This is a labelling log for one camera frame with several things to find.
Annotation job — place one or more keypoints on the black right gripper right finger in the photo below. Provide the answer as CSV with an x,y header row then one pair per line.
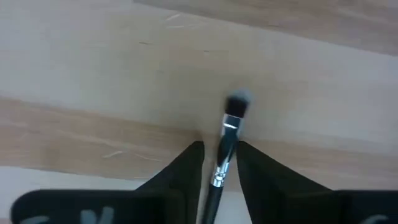
x,y
261,171

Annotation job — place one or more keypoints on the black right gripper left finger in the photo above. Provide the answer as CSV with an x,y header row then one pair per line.
x,y
186,168

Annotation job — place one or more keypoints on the long silver ferrule makeup brush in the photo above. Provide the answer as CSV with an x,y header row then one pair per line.
x,y
231,124

